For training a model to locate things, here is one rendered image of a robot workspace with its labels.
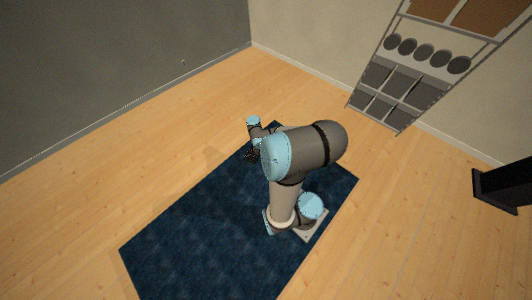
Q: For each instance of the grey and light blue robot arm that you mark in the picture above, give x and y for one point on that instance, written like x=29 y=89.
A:
x=287 y=154

